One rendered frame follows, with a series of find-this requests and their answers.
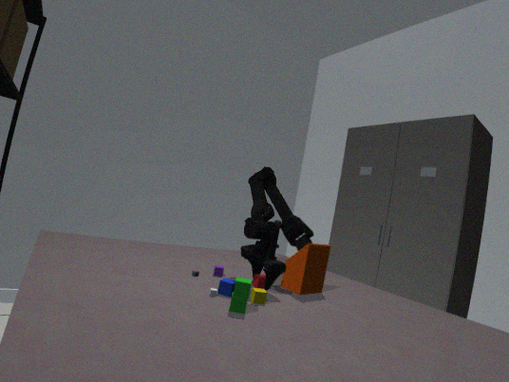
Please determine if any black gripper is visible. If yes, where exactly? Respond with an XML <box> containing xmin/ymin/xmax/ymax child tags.
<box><xmin>248</xmin><ymin>239</ymin><xmax>287</xmax><ymax>290</ymax></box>

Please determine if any blue block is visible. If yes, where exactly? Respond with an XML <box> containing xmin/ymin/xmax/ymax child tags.
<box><xmin>217</xmin><ymin>278</ymin><xmax>235</xmax><ymax>297</ymax></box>

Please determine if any yellow cube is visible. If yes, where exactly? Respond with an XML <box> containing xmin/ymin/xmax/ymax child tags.
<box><xmin>251</xmin><ymin>288</ymin><xmax>267</xmax><ymax>304</ymax></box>

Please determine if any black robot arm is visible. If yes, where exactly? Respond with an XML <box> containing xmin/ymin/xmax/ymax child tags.
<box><xmin>241</xmin><ymin>167</ymin><xmax>313</xmax><ymax>259</ymax></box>

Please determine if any green block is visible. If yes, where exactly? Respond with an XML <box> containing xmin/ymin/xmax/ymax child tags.
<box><xmin>233</xmin><ymin>277</ymin><xmax>252</xmax><ymax>299</ymax></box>
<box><xmin>230</xmin><ymin>296</ymin><xmax>247</xmax><ymax>314</ymax></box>

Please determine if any purple cube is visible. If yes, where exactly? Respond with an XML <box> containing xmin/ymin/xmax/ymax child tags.
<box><xmin>214</xmin><ymin>265</ymin><xmax>223</xmax><ymax>277</ymax></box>

